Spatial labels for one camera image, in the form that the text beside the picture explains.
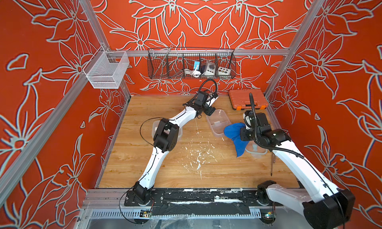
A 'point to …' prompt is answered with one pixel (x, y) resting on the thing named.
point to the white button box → (223, 71)
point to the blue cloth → (233, 131)
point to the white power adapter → (211, 68)
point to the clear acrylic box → (106, 69)
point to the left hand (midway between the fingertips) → (211, 103)
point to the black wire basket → (169, 62)
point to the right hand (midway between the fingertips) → (239, 130)
